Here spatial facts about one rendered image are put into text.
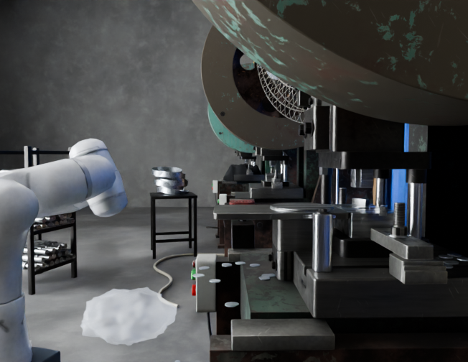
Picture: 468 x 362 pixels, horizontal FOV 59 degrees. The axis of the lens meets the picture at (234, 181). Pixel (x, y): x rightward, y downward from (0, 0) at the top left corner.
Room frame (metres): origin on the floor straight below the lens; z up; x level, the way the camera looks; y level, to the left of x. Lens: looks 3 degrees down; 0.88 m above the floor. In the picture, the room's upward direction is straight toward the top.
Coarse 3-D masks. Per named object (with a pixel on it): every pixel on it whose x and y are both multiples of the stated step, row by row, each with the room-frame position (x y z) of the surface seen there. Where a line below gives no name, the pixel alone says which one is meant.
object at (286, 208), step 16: (224, 208) 0.81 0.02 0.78; (240, 208) 0.81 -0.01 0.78; (256, 208) 0.81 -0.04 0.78; (272, 208) 0.80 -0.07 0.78; (288, 208) 0.77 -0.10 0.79; (304, 208) 0.77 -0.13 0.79; (336, 208) 0.81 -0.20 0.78; (288, 224) 0.77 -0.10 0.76; (304, 224) 0.77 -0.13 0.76; (272, 240) 0.86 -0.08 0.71; (288, 240) 0.77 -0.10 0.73; (304, 240) 0.77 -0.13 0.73; (272, 256) 0.84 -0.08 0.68; (288, 256) 0.77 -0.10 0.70; (288, 272) 0.77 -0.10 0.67
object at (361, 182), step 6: (354, 174) 0.81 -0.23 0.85; (360, 174) 0.80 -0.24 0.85; (366, 174) 0.80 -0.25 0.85; (372, 174) 0.80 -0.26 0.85; (354, 180) 0.81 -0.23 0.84; (360, 180) 0.80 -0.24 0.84; (366, 180) 0.80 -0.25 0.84; (372, 180) 0.80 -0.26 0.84; (354, 186) 0.81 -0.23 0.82; (360, 186) 0.80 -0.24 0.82; (366, 186) 0.80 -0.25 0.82; (372, 186) 0.80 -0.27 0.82
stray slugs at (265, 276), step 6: (438, 258) 0.71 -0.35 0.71; (444, 258) 0.72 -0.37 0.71; (450, 258) 0.72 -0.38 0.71; (462, 258) 0.71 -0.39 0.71; (222, 264) 0.90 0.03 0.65; (228, 264) 0.90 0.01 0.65; (240, 264) 0.90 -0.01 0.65; (252, 264) 0.90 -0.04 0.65; (258, 264) 0.90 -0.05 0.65; (444, 264) 0.67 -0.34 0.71; (198, 276) 0.81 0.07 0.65; (204, 276) 0.82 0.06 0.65; (264, 276) 0.81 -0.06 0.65; (270, 276) 0.81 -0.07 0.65; (216, 282) 0.77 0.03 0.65; (228, 306) 0.64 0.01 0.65; (234, 306) 0.64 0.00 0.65
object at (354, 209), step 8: (344, 208) 0.81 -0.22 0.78; (352, 208) 0.81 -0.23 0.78; (360, 208) 0.81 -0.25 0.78; (368, 208) 0.83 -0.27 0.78; (376, 208) 0.81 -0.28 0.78; (352, 216) 0.75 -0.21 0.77; (360, 216) 0.75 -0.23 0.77; (368, 216) 0.75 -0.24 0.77; (376, 216) 0.75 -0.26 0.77; (384, 216) 0.75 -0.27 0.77; (392, 216) 0.75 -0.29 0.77; (336, 224) 0.85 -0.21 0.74; (344, 224) 0.79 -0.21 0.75; (352, 224) 0.75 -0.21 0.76; (360, 224) 0.75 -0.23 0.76; (368, 224) 0.75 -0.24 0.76; (376, 224) 0.75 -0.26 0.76; (384, 224) 0.75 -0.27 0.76; (392, 224) 0.75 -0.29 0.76; (344, 232) 0.79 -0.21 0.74; (352, 232) 0.75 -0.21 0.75; (360, 232) 0.75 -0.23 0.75; (368, 232) 0.75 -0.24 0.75
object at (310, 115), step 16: (304, 112) 0.86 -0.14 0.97; (320, 112) 0.77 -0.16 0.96; (336, 112) 0.75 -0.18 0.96; (352, 112) 0.75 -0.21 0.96; (304, 128) 0.79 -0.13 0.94; (320, 128) 0.77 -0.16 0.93; (336, 128) 0.75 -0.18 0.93; (352, 128) 0.75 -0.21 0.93; (368, 128) 0.75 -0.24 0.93; (384, 128) 0.75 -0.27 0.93; (400, 128) 0.75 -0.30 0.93; (304, 144) 0.86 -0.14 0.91; (320, 144) 0.77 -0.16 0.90; (336, 144) 0.75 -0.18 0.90; (352, 144) 0.75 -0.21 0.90; (368, 144) 0.75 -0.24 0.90; (384, 144) 0.75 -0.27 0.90; (400, 144) 0.75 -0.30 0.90
